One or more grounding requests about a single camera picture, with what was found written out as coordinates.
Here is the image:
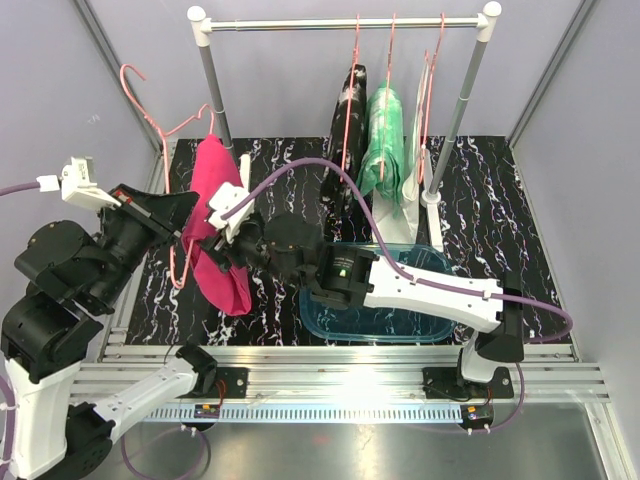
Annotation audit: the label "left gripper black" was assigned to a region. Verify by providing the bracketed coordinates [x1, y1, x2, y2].
[89, 182, 201, 310]

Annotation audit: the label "magenta pink trousers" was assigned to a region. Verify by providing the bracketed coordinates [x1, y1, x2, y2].
[181, 135, 252, 316]

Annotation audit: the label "pink wire hanger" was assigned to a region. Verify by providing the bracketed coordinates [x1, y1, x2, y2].
[341, 14, 360, 176]
[380, 13, 397, 182]
[119, 63, 217, 289]
[419, 12, 446, 182]

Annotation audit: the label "black white patterned trousers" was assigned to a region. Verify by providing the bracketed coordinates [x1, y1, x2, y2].
[320, 64, 367, 241]

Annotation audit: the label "green white tie-dye trousers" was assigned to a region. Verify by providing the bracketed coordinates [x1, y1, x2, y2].
[357, 84, 406, 204]

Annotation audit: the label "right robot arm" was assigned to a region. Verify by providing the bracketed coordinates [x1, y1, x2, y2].
[201, 212, 524, 402]

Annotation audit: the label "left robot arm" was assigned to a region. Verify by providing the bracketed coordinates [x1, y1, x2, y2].
[1, 185, 217, 479]

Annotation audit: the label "blue transparent plastic bin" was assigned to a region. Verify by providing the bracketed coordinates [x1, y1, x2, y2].
[298, 244, 456, 343]

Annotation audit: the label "black marble pattern mat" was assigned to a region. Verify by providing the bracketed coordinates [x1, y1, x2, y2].
[126, 136, 559, 346]

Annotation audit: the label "white grey clothes rack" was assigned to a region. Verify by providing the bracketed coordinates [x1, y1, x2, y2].
[187, 1, 502, 252]

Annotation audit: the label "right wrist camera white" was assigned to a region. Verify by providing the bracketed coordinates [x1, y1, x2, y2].
[206, 182, 255, 244]

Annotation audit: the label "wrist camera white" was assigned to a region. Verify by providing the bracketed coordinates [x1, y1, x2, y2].
[206, 182, 255, 244]
[36, 156, 121, 212]

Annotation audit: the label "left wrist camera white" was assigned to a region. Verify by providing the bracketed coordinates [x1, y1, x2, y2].
[36, 156, 121, 212]

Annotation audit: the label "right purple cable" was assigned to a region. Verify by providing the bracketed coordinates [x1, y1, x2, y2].
[222, 158, 574, 344]

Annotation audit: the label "purple cable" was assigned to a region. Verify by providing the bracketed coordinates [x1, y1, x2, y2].
[0, 182, 41, 197]
[222, 158, 574, 344]

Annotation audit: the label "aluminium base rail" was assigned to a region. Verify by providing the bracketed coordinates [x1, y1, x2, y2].
[69, 343, 614, 425]

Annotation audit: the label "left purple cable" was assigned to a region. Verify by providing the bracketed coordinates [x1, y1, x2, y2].
[0, 182, 41, 197]

